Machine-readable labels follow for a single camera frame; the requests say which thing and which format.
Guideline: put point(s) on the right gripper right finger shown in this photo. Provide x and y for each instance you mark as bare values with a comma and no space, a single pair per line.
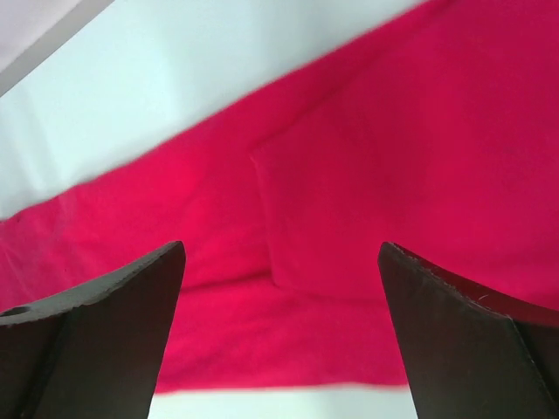
469,351

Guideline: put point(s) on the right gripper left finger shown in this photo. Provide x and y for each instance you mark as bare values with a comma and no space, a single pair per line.
94,350

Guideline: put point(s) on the pink red t shirt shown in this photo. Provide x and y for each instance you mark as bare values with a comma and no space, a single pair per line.
437,131

